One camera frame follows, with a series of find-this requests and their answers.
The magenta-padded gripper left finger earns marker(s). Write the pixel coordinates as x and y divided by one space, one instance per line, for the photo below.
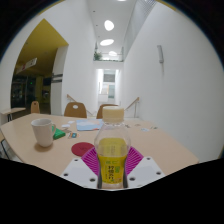
77 170

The hanging white sign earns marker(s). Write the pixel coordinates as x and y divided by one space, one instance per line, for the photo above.
26 65

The flat round red coaster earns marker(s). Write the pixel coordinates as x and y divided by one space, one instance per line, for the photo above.
80 149

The dark wall sign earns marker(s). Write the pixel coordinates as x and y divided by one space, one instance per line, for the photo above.
57 78

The small white paper slip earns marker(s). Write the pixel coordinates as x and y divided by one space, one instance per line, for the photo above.
65 126

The clear bottle with yellow drink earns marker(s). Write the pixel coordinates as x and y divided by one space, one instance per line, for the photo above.
112 156

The small round white sticker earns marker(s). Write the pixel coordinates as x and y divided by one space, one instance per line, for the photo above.
145 129

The light blue printed paper sheet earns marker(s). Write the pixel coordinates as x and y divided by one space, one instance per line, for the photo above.
88 124

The green potted plant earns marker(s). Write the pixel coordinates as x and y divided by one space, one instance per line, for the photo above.
97 55

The small printed card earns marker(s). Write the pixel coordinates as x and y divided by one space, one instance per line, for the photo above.
72 135

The round ceiling lights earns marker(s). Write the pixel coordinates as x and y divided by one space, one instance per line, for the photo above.
109 25

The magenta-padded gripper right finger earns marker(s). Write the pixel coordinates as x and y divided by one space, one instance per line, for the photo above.
146 170

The green flat packet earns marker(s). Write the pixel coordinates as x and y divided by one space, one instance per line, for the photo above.
59 133

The white ceramic mug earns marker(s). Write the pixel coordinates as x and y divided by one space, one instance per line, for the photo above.
42 131

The small wooden side table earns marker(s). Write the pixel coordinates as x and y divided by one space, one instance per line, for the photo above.
11 110

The wooden stair handrail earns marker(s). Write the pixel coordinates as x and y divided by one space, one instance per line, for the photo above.
133 102
71 98

